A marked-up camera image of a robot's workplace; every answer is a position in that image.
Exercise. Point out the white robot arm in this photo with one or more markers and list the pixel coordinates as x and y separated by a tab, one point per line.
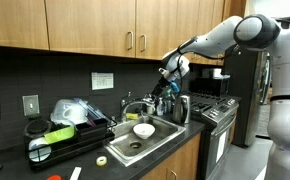
242	40

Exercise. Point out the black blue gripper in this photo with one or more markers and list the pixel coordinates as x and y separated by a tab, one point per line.
167	79

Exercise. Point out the stainless steel sink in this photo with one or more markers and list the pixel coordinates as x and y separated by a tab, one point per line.
135	139

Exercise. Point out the yellow tape roll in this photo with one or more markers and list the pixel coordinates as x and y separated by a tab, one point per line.
101	161

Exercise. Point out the white bowl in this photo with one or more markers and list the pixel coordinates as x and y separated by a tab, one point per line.
144	130

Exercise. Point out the wooden upper cabinets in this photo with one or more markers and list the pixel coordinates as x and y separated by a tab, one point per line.
143	29

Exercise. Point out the wall light switch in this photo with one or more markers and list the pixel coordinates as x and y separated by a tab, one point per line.
31	105

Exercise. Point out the wooden lower cabinets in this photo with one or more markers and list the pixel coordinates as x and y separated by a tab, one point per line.
181	165

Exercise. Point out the clear soap dispenser bottle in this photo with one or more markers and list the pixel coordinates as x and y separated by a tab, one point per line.
160	107

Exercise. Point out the wooden cabinets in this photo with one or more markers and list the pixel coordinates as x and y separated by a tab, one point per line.
181	165
143	29

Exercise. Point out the clear plastic container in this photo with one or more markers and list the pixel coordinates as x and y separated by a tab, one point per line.
67	109

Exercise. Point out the stainless steel gas stove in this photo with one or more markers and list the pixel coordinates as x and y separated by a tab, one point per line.
218	114

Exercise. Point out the yellow sponge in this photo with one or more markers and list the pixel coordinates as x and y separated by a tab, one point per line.
132	116

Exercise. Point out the black dish rack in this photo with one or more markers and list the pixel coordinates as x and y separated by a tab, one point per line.
68	141

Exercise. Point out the white wall notice paper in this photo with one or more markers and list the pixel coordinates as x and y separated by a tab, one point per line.
102	80

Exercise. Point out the white plate in rack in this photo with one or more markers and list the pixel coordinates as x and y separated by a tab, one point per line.
39	150

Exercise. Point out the stainless steel electric kettle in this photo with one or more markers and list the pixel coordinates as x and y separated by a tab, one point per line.
181	110

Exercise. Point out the stainless steel refrigerator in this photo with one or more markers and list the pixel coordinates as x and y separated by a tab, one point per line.
250	75

